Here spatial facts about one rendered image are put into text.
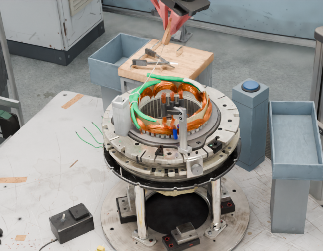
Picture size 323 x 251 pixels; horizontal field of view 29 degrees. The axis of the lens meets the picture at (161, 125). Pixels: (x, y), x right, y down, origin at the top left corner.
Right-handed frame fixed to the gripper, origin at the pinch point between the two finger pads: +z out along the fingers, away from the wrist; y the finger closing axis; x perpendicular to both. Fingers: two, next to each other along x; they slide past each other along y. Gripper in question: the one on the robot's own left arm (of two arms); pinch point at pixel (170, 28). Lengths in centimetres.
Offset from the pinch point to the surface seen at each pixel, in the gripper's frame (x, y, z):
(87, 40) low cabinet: 157, -146, 176
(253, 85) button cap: 31.3, 11.4, 22.7
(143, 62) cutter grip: 17.1, -14.4, 28.6
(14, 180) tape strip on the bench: -13, -24, 68
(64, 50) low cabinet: 132, -142, 170
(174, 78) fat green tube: 7.6, 1.3, 17.2
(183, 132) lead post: -7.7, 15.9, 13.3
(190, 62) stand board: 28.1, -6.9, 27.5
